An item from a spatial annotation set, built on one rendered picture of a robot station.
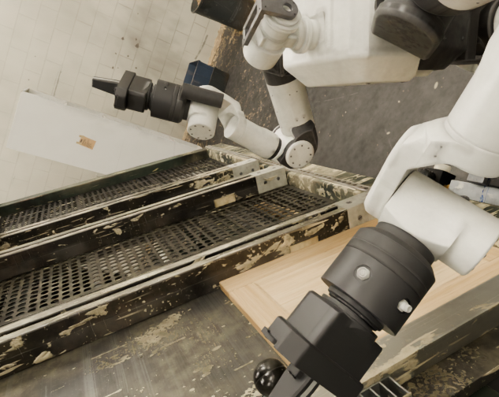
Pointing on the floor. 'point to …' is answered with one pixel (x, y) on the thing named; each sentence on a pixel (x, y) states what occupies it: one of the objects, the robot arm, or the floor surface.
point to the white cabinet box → (86, 135)
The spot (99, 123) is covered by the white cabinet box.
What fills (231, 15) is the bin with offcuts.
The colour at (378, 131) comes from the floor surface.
